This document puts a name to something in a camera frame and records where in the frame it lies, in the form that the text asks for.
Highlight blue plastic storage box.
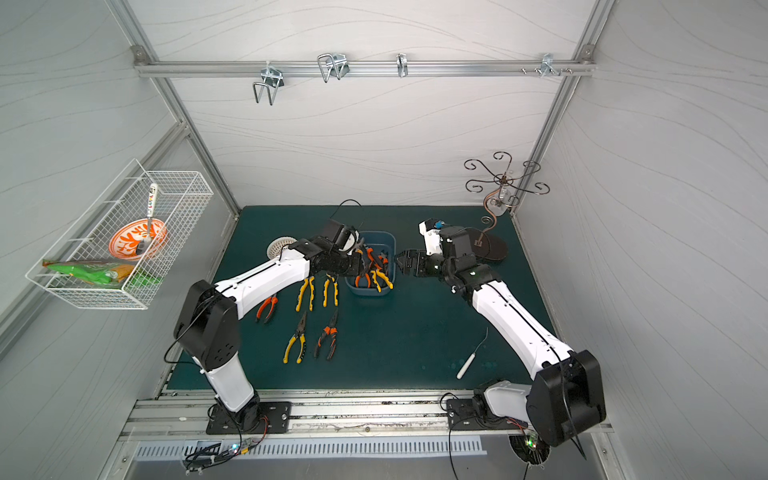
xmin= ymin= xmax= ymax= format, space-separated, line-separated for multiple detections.
xmin=345 ymin=231 xmax=396 ymax=297

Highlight yellow black pliers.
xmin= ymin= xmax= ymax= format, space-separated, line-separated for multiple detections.
xmin=323 ymin=274 xmax=339 ymax=308
xmin=295 ymin=276 xmax=315 ymax=312
xmin=282 ymin=311 xmax=309 ymax=365

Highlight orange black long nose pliers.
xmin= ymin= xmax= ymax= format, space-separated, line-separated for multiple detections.
xmin=313 ymin=310 xmax=339 ymax=361

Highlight orange handled pliers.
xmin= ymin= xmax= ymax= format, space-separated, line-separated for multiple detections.
xmin=256 ymin=295 xmax=278 ymax=323

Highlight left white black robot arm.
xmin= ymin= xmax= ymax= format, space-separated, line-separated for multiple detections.
xmin=174 ymin=220 xmax=370 ymax=431

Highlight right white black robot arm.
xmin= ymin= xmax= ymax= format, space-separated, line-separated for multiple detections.
xmin=396 ymin=219 xmax=607 ymax=447

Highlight orange black pliers in box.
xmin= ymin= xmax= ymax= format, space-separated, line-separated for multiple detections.
xmin=353 ymin=246 xmax=391 ymax=293

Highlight yellow pliers in box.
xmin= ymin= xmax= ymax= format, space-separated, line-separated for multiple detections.
xmin=369 ymin=269 xmax=394 ymax=294

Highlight white round strainer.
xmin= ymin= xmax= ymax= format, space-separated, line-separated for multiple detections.
xmin=266 ymin=236 xmax=297 ymax=260

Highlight brown metal jewelry stand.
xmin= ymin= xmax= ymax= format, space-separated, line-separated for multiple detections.
xmin=463 ymin=151 xmax=551 ymax=263

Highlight loop metal hook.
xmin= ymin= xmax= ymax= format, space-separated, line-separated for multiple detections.
xmin=317 ymin=53 xmax=350 ymax=83

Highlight double prong metal hook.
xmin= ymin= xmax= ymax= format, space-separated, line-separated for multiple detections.
xmin=252 ymin=66 xmax=285 ymax=106

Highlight small metal hook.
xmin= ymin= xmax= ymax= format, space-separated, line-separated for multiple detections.
xmin=396 ymin=53 xmax=408 ymax=78

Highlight orange white patterned bowl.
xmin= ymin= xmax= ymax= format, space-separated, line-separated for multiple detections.
xmin=108 ymin=219 xmax=168 ymax=261

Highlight green snack packet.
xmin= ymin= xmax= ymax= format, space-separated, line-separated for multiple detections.
xmin=41 ymin=260 xmax=163 ymax=288

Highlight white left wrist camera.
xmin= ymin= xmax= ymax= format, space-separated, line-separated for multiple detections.
xmin=341 ymin=231 xmax=360 ymax=253

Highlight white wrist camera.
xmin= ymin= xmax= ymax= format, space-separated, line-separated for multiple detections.
xmin=419 ymin=218 xmax=445 ymax=255
xmin=341 ymin=231 xmax=360 ymax=253

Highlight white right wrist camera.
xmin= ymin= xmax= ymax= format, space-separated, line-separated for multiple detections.
xmin=419 ymin=218 xmax=445 ymax=255

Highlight white handled small tool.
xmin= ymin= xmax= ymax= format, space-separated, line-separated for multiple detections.
xmin=456 ymin=328 xmax=489 ymax=380

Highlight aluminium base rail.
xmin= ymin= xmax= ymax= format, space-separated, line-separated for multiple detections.
xmin=119 ymin=389 xmax=614 ymax=442

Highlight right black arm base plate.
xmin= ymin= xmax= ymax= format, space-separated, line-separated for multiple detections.
xmin=441 ymin=397 xmax=529 ymax=433

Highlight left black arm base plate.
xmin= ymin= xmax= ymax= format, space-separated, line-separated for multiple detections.
xmin=205 ymin=401 xmax=293 ymax=435

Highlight aluminium cross rail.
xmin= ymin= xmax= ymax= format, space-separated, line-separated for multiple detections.
xmin=135 ymin=57 xmax=597 ymax=79

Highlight white handled spoon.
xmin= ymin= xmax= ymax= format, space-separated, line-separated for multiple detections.
xmin=135 ymin=183 xmax=159 ymax=256

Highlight right metal bracket hook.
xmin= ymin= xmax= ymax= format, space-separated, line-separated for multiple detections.
xmin=520 ymin=53 xmax=573 ymax=78

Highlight white wire wall basket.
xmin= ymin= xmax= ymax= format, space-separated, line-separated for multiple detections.
xmin=25 ymin=159 xmax=213 ymax=310

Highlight white vented cable duct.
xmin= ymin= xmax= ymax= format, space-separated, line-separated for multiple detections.
xmin=133 ymin=435 xmax=487 ymax=461

